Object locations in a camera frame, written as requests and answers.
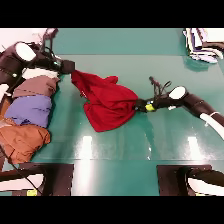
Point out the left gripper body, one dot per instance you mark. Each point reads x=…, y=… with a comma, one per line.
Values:
x=68, y=66

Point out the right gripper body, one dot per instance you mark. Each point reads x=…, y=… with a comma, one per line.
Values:
x=143, y=105

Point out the red T-shirt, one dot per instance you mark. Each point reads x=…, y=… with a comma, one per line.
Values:
x=106, y=100

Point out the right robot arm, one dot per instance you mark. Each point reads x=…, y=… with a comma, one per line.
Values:
x=196, y=105

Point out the white garment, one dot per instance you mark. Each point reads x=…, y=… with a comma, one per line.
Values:
x=38, y=72

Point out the brown garment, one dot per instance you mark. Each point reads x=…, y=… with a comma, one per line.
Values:
x=35, y=86

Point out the purple garment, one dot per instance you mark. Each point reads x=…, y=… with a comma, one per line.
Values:
x=30, y=110

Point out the heap of clothes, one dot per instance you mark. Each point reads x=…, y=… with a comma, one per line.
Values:
x=203, y=45

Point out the orange garment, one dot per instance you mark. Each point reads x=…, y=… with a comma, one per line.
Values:
x=23, y=141

